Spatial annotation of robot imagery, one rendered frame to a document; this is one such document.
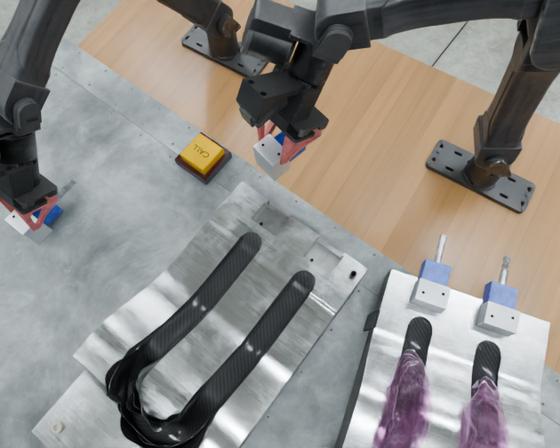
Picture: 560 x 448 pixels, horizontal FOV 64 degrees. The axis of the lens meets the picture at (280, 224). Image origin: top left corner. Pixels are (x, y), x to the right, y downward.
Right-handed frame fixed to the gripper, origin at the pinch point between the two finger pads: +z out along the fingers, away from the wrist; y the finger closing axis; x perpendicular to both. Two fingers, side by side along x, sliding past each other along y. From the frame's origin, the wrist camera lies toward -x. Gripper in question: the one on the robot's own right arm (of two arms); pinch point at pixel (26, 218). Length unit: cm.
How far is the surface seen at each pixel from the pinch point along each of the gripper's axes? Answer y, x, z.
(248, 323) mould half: 44.4, 5.6, -7.4
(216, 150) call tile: 18.6, 27.5, -14.8
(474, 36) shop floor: 34, 195, -15
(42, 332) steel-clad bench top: 15.0, -9.0, 10.7
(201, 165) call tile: 18.4, 23.8, -12.6
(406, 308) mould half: 63, 22, -14
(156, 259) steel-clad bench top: 22.2, 9.6, -0.1
